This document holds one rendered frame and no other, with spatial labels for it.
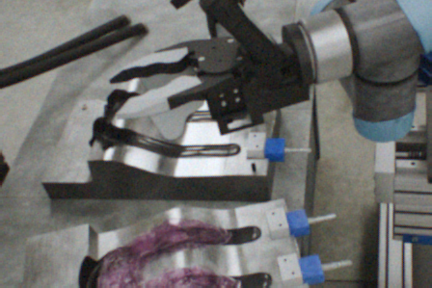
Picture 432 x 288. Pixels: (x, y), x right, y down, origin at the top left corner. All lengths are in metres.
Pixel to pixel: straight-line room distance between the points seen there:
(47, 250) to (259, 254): 0.40
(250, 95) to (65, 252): 0.69
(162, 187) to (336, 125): 1.35
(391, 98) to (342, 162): 1.75
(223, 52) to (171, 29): 1.21
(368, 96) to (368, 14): 0.11
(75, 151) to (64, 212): 0.14
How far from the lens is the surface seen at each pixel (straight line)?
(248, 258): 1.27
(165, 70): 0.73
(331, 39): 0.71
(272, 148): 1.37
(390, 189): 1.23
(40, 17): 3.67
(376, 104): 0.79
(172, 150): 1.44
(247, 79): 0.70
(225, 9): 0.66
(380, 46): 0.73
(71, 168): 1.52
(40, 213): 1.55
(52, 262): 1.31
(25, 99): 3.18
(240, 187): 1.38
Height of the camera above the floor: 1.90
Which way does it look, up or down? 46 degrees down
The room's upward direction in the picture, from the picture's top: 12 degrees counter-clockwise
